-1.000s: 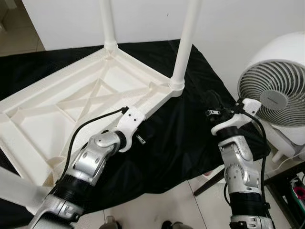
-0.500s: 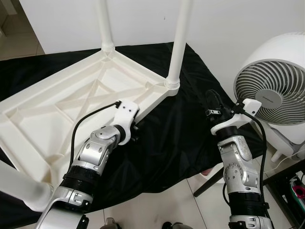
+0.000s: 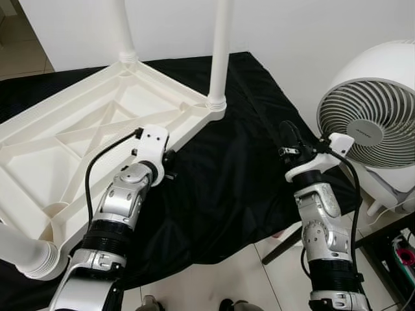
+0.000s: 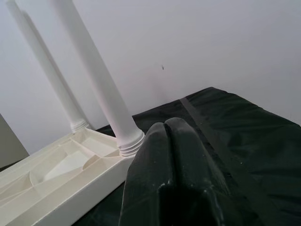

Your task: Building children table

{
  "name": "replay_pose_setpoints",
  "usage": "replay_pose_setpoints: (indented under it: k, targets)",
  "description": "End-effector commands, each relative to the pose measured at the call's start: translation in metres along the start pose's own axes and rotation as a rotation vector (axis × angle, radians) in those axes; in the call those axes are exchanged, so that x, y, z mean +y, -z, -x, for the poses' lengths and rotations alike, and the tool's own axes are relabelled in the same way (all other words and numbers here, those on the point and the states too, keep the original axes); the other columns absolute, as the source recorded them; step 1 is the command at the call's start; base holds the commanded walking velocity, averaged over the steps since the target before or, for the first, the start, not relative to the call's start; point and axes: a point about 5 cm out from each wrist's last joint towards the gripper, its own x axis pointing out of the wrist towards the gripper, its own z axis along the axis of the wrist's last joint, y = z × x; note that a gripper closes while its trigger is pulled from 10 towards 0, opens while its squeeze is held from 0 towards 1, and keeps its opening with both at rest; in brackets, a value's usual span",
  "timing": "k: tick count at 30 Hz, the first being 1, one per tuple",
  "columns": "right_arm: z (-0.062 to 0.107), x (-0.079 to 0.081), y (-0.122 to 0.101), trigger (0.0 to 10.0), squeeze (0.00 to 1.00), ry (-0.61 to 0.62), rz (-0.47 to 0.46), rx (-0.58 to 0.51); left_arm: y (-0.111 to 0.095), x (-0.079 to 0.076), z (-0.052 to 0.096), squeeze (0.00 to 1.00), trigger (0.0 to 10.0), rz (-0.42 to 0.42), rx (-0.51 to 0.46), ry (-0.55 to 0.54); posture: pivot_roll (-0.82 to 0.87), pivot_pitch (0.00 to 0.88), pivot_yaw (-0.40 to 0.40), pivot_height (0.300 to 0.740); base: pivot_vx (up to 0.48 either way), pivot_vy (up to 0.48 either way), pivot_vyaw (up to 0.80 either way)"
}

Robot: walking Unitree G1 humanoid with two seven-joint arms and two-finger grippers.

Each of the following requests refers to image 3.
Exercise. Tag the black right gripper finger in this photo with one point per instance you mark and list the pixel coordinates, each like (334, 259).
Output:
(306, 139)
(287, 134)

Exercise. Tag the white plastic table top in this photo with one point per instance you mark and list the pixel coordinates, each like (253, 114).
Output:
(39, 168)

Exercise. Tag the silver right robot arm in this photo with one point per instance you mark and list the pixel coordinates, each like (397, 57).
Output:
(321, 227)

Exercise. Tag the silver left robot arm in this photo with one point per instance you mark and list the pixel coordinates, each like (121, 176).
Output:
(123, 201)

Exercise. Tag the white round fan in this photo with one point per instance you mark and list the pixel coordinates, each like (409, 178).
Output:
(363, 129)

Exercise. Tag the black table cloth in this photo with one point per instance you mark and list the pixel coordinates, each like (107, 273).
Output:
(227, 194)

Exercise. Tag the white grey floor appliance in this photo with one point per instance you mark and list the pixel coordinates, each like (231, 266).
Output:
(389, 194)

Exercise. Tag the black metal table leg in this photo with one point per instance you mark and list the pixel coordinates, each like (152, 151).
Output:
(279, 251)

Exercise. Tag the black low shelf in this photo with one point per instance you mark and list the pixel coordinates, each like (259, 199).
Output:
(382, 253)

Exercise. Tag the grey left robot leg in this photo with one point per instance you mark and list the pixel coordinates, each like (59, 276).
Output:
(149, 304)

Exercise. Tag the grey robot leg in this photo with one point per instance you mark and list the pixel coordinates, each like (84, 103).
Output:
(237, 304)
(149, 304)

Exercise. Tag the grey pink hair dryer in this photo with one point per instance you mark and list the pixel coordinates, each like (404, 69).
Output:
(405, 254)

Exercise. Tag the grey right robot leg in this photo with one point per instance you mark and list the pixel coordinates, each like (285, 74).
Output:
(237, 304)

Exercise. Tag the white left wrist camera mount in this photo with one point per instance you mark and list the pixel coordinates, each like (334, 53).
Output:
(150, 146)

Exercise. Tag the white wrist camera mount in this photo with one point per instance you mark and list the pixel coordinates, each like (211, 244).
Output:
(150, 146)
(337, 142)

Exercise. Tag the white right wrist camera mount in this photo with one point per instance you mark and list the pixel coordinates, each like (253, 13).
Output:
(337, 142)

